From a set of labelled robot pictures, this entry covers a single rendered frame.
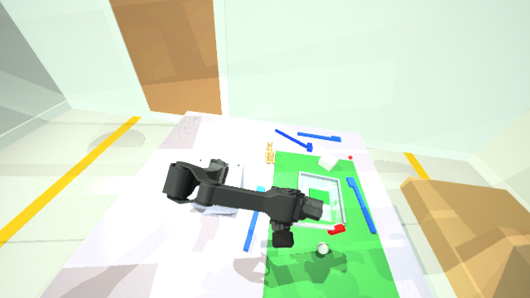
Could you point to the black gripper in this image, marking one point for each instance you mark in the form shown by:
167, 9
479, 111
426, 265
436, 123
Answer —
282, 237

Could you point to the white golf ball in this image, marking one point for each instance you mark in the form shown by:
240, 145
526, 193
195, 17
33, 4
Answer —
323, 247

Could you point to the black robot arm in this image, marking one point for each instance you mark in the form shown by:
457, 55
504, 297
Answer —
284, 205

